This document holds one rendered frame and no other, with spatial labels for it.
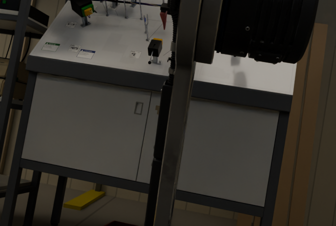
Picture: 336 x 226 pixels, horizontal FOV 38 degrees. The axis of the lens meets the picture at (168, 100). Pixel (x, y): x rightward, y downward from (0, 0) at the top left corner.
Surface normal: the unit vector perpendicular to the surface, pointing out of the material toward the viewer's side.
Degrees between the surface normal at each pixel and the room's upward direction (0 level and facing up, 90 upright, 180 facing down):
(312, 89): 82
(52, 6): 90
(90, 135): 90
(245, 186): 90
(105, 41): 50
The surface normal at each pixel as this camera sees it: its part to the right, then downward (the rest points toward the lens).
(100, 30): -0.04, -0.70
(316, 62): -0.04, -0.21
